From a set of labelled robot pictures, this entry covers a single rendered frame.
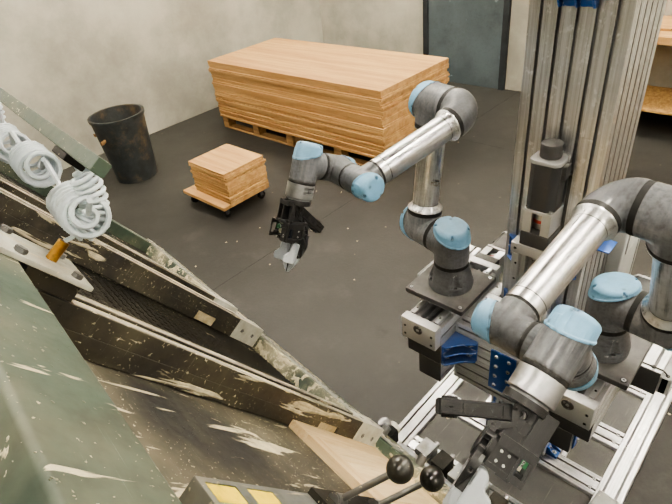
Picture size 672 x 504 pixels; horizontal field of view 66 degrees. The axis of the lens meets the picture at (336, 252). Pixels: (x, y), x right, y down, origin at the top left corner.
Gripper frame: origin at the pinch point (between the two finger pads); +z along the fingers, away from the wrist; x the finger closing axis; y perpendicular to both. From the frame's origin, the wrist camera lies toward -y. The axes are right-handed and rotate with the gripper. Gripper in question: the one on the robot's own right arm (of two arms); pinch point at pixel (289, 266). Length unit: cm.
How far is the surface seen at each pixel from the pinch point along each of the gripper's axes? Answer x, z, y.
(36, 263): 32, -18, 79
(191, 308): -25.8, 22.2, 11.9
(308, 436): 39, 23, 25
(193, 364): 31, 3, 53
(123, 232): -115, 27, -12
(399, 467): 72, -1, 48
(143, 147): -375, 26, -165
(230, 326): -24.7, 30.6, -4.0
